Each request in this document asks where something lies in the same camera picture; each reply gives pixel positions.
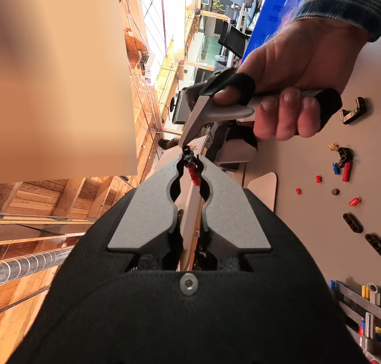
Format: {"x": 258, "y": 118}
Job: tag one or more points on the white book stand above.
{"x": 262, "y": 191}

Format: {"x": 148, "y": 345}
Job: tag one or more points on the black lego liftarm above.
{"x": 373, "y": 243}
{"x": 353, "y": 222}

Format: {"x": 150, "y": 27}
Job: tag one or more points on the tan lego bush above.
{"x": 332, "y": 146}

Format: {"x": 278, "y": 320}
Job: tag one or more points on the long lego chassis assembly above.
{"x": 360, "y": 313}

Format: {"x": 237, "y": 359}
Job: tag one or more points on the black lego connector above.
{"x": 345, "y": 155}

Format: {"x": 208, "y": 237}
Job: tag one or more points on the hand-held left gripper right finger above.
{"x": 235, "y": 218}

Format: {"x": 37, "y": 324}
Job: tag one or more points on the person's right hand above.
{"x": 303, "y": 57}

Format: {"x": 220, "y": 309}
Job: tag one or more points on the black lego bracket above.
{"x": 352, "y": 114}

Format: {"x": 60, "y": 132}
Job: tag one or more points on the black office chair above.
{"x": 235, "y": 39}

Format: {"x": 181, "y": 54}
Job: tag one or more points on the small lego gear subassembly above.
{"x": 193, "y": 173}

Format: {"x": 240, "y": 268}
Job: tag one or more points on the red lego axle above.
{"x": 346, "y": 172}

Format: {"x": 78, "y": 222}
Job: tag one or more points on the person's right forearm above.
{"x": 342, "y": 3}

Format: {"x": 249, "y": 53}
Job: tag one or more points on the silver ceiling duct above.
{"x": 29, "y": 265}

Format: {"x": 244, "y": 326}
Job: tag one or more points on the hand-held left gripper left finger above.
{"x": 143, "y": 218}

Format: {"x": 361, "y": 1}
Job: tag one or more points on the blue plastic bin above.
{"x": 262, "y": 18}

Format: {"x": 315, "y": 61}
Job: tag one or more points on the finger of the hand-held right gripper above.
{"x": 199, "y": 117}

